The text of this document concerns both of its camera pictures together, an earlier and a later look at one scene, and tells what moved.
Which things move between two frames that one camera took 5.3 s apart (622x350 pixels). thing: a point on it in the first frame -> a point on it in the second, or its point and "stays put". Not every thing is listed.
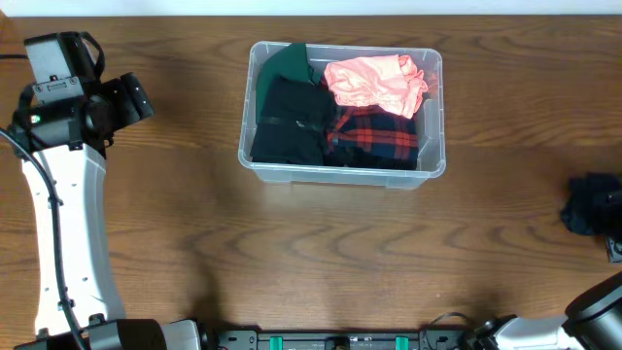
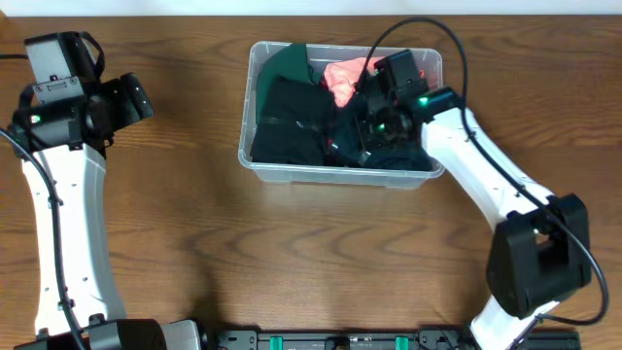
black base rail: (343, 339) stays put
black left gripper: (90, 117) stays put
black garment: (293, 121) stays put
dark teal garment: (585, 192) -> (346, 151)
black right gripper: (612, 206) -> (369, 139)
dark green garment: (292, 61) stays put
